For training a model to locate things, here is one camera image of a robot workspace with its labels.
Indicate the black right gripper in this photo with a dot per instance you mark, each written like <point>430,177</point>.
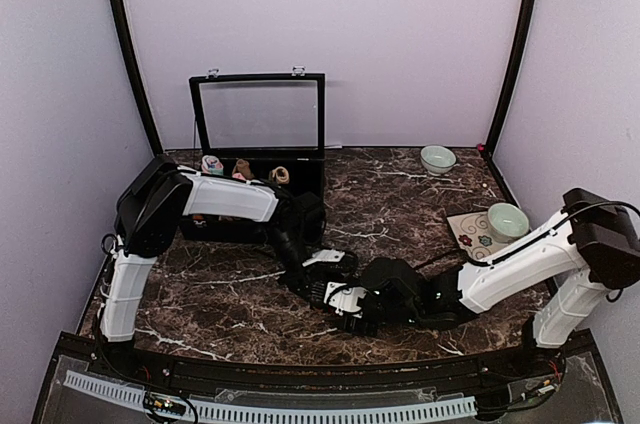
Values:
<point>360,329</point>

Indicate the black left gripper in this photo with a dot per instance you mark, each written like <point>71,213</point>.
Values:
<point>301,283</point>

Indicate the striped beige maroon sock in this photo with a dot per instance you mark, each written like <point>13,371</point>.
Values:
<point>280,175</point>

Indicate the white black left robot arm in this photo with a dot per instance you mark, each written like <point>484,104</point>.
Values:
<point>166,199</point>

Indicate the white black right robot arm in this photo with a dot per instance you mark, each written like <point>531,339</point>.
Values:
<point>590,240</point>

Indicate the brown rolled sock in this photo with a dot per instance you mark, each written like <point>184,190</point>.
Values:
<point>242,170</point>

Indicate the square floral plate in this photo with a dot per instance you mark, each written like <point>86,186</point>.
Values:
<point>472,233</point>

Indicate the multicolour rolled sock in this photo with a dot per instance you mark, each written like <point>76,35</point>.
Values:
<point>212,165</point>

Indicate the black box with glass lid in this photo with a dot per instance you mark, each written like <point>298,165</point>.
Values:
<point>268,120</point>

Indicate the pale green bowl on plate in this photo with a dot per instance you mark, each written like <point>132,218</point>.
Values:
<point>507,222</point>

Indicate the pale green bowl at back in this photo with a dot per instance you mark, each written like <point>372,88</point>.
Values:
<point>437,160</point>

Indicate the small circuit board right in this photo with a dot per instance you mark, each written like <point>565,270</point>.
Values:
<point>541,389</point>

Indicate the small circuit board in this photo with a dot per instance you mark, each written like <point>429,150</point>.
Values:
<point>541,389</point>
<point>162,405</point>

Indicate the small circuit board left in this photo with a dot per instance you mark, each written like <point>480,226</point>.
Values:
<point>162,405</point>

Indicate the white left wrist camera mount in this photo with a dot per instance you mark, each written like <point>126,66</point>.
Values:
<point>324,256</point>

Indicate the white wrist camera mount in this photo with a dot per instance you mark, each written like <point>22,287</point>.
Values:
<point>344,299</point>
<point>324,256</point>

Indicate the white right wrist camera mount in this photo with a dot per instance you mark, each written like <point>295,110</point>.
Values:
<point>344,299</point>

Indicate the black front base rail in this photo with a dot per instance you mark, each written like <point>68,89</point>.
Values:
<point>480,371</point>

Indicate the black left frame post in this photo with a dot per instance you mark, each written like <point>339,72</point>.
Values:
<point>128,53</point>

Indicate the black frame post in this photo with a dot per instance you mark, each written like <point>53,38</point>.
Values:
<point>511,74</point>
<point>128,53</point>

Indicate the black right frame post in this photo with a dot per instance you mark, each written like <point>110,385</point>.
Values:
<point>511,74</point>

